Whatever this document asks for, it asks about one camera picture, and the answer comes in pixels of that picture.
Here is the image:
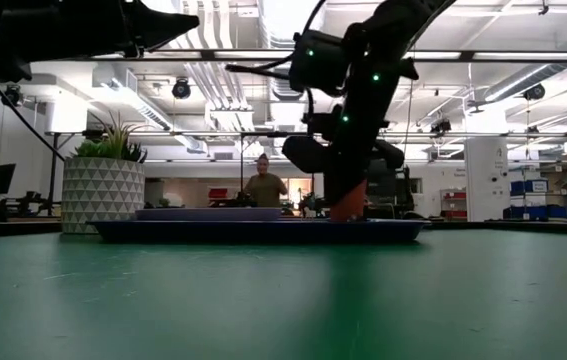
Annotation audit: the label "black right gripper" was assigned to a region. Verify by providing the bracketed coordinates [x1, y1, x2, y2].
[281, 133, 407, 207]

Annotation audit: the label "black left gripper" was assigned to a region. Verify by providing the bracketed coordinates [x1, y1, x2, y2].
[27, 0, 201, 60]

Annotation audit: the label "orange cup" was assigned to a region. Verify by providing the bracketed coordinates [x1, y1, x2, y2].
[329, 178, 368, 223]

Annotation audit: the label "blue plastic tray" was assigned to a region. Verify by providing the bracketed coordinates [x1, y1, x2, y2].
[87, 217, 430, 246]

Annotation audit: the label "small green plant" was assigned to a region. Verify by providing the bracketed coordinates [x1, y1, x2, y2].
[298, 192, 328, 219]

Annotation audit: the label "black ceiling reel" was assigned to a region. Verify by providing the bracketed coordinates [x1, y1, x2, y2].
[0, 83, 25, 109]
[522, 82, 547, 103]
[171, 77, 193, 101]
[430, 117, 453, 135]

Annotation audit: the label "person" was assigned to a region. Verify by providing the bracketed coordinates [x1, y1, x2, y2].
[242, 153, 289, 209]

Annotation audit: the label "shelf with red bins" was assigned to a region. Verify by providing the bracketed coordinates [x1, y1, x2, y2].
[440, 188, 468, 221]

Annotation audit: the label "green table mat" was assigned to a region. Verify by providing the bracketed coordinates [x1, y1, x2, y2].
[0, 228, 567, 360]

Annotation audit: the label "white pillar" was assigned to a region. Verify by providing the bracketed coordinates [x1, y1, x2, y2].
[464, 137, 510, 223]

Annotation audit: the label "potted plant in patterned planter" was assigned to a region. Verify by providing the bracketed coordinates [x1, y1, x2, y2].
[60, 112, 148, 235]

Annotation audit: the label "blue storage bin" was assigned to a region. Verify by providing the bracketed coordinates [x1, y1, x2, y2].
[507, 204, 567, 221]
[510, 178, 550, 196]

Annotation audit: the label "overhead light bar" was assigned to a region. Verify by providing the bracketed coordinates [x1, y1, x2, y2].
[30, 48, 567, 63]

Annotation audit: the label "silver air duct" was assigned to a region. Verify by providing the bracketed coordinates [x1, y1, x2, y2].
[265, 62, 309, 104]

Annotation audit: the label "thin black frame bar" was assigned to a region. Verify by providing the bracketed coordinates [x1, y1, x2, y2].
[45, 130, 567, 139]

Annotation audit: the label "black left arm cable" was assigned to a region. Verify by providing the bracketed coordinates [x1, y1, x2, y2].
[0, 79, 67, 162]

